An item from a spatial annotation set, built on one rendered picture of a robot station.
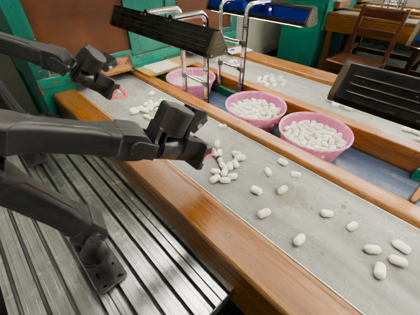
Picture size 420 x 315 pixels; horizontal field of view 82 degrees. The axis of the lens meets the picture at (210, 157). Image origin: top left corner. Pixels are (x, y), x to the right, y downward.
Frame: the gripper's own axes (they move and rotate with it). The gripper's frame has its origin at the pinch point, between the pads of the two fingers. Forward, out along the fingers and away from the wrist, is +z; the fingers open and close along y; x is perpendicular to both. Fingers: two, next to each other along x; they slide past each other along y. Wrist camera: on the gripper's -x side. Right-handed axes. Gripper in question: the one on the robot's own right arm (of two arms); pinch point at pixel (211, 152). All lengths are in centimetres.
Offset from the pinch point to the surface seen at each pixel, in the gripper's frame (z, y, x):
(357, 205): 25.2, -34.8, -2.5
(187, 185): -2.7, 1.0, 11.4
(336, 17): 243, 92, -146
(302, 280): -1.9, -35.3, 12.1
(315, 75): 84, 18, -45
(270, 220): 6.8, -21.5, 9.0
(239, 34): 209, 189, -98
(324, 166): 28.2, -21.8, -7.9
